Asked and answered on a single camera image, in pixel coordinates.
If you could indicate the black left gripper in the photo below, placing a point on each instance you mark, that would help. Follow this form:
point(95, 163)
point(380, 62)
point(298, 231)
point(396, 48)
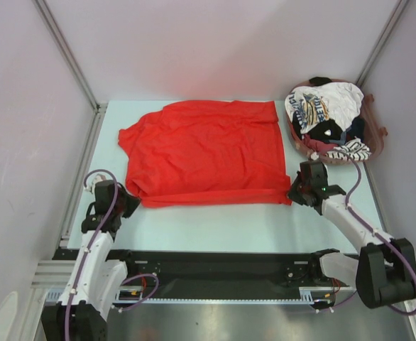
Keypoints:
point(133, 202)

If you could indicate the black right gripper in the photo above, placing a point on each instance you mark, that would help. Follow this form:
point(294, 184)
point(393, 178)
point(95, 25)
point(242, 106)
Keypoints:
point(292, 195)

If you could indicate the red tank top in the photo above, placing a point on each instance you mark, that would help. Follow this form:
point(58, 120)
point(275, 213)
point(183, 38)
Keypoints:
point(204, 152)

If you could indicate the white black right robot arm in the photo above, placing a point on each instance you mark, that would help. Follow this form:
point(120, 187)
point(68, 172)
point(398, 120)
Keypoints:
point(384, 273)

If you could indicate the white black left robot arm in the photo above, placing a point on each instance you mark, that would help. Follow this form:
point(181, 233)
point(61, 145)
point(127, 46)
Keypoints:
point(81, 312)

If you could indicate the maroon tank top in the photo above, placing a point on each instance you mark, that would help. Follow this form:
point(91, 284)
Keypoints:
point(316, 145)

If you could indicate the navy white striped tank top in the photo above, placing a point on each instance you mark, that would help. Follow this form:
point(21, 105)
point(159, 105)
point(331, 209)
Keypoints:
point(354, 149)

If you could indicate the white printed tank top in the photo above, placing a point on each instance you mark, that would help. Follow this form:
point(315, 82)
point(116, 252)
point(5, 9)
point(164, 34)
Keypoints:
point(337, 101)

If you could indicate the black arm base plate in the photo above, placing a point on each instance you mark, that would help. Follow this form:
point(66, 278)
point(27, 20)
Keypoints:
point(240, 275)

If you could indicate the aluminium frame rail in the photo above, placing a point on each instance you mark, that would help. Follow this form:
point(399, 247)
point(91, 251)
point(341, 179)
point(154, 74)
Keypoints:
point(52, 274)

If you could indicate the white slotted cable duct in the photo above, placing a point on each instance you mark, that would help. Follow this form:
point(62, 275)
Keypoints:
point(130, 296)

